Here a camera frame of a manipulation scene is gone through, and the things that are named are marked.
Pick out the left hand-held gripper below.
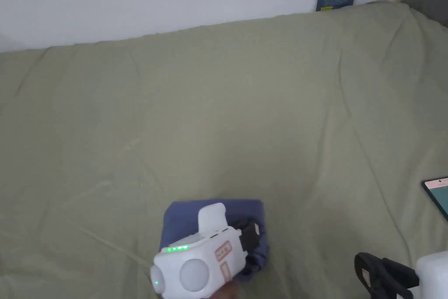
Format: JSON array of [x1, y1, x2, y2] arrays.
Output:
[[150, 203, 262, 299]]

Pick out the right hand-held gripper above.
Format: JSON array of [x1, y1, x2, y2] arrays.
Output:
[[353, 250, 448, 299]]

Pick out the dark blue garment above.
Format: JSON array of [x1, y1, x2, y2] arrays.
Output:
[[158, 199, 270, 283]]

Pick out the person's left hand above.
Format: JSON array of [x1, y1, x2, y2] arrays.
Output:
[[214, 282, 241, 299]]

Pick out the phone with pale green screen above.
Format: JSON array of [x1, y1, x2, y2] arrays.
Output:
[[421, 177, 448, 222]]

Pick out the bed with pale green sheet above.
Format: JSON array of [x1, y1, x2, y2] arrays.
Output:
[[0, 0, 448, 299]]

